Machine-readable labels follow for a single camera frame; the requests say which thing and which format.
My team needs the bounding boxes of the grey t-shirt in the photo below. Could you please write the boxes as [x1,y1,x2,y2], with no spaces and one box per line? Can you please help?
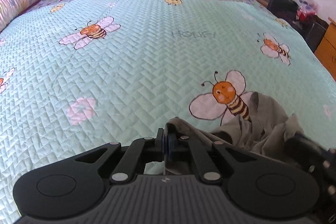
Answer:
[164,92,303,167]

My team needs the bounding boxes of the mint quilted bee bedspread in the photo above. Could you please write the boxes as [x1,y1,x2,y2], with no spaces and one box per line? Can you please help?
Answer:
[1,0,335,223]

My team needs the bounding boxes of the wooden cabinet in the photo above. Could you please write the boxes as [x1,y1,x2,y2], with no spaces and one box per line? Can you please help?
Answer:
[314,17,336,80]

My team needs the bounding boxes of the black chair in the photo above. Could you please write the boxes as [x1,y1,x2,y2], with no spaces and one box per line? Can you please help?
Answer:
[267,0,329,52]

